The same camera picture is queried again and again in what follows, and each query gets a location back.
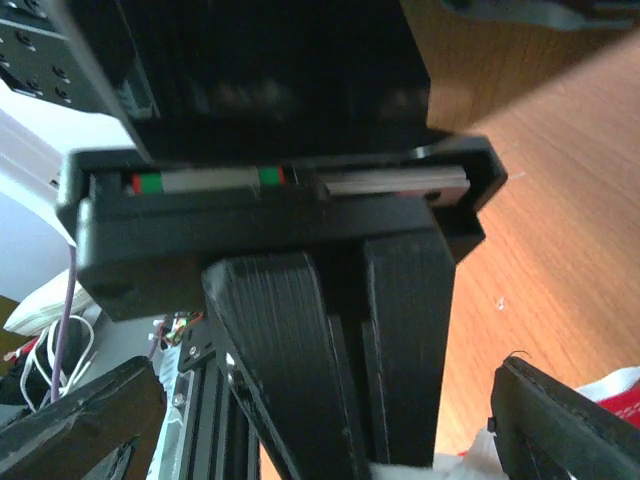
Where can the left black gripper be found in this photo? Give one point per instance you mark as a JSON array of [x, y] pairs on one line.
[[257, 127]]

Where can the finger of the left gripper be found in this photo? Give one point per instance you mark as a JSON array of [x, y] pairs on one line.
[[410, 281], [291, 373]]

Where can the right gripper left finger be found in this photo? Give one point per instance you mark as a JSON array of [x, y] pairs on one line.
[[106, 429]]

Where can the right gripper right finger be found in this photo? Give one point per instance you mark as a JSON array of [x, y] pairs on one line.
[[546, 430]]

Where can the white shoelace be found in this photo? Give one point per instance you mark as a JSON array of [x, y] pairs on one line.
[[480, 461]]

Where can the red canvas sneaker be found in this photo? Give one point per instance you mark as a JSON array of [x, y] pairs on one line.
[[618, 393]]

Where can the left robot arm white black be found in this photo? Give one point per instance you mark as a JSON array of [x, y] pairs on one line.
[[30, 55]]

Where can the green lit circuit board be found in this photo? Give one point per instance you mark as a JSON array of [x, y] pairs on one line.
[[170, 330]]

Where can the black aluminium rail base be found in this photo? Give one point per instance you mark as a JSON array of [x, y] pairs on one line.
[[205, 435]]

